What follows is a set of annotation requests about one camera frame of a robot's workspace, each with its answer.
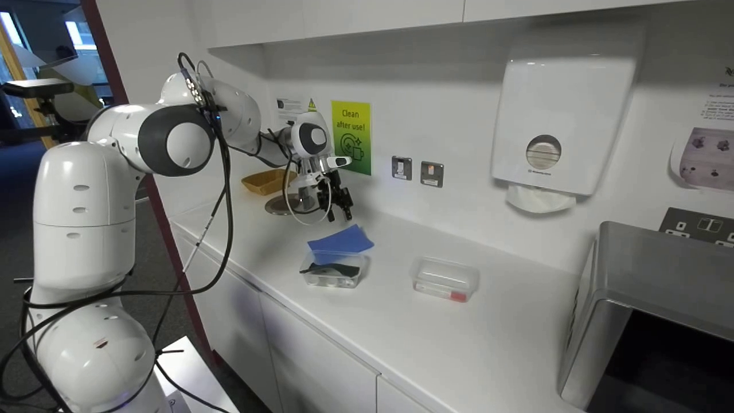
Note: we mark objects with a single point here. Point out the white paper towel dispenser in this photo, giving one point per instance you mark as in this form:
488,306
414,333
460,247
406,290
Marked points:
556,128

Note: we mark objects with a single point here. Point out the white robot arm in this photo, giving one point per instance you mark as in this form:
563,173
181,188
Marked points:
77,329

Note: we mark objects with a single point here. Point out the blue paper towel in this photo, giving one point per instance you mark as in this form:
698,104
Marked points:
340,244

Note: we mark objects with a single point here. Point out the wicker basket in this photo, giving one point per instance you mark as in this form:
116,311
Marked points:
264,183

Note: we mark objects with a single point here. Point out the wall switch plate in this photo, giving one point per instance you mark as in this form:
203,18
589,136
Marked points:
432,173
401,168

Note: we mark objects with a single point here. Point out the right wall switch plate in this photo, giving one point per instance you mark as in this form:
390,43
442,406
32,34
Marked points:
432,173

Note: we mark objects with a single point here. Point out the stainless steel microwave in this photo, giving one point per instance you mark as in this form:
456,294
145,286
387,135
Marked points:
629,270

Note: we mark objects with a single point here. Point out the upper white cabinets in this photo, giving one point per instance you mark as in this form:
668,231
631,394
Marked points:
264,22

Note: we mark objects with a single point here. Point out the round metal drain tray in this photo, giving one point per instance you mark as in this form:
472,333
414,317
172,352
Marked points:
282,206

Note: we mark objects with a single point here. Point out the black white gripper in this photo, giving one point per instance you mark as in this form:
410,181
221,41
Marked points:
328,184

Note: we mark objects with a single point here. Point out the clear plastic lidded container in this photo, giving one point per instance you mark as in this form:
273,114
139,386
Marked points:
446,280

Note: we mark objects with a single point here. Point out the green clean after use sign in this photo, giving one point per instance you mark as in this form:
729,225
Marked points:
352,131

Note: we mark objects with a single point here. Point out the left wall switch plate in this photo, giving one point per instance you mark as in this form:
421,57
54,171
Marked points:
401,168

